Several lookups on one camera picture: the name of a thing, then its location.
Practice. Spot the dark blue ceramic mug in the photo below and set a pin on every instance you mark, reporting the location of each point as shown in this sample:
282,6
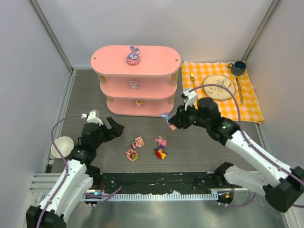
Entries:
237,68

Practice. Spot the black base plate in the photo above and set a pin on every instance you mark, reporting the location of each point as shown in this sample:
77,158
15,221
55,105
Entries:
161,182

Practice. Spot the gold knife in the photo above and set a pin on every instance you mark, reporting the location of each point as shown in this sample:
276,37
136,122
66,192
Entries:
240,91

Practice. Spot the white pink toy middle shelf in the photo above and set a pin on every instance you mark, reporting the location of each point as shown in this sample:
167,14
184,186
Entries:
133,85

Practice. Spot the red yellow bird toy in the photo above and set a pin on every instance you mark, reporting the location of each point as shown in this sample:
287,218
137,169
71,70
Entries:
160,153

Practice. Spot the pink pig toy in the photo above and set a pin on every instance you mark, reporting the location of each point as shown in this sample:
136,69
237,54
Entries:
161,141

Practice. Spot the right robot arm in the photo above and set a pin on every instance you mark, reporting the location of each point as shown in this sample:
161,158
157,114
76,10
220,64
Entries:
280,184

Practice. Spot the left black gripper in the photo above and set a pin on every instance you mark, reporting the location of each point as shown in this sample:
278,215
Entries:
106,131

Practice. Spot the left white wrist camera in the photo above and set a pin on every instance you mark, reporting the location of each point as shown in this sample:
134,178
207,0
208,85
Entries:
92,117

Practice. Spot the gold fork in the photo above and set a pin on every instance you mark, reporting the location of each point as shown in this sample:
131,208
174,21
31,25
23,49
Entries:
192,78

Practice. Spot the white ceramic bowl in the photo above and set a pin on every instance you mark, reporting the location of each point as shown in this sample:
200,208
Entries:
65,144

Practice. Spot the pink three-tier wooden shelf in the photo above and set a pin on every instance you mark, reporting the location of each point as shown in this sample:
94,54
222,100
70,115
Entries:
157,75

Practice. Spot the pink bear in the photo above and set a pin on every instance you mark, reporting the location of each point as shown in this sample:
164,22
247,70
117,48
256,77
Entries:
138,143
131,155

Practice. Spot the cream decorated ceramic plate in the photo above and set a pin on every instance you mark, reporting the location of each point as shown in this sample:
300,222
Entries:
219,87

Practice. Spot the white slotted cable duct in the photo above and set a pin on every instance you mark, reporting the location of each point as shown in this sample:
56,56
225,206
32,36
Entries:
175,196

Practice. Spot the pink bear on donut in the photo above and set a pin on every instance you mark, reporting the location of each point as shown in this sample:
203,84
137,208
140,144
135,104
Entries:
131,155

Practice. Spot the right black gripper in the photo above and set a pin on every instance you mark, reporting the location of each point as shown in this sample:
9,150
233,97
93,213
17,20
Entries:
184,117

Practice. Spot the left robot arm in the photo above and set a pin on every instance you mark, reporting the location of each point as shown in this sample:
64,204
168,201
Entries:
78,176

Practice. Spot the pink toy with yellow hat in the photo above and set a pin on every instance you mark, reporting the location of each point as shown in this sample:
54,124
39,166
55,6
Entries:
138,104

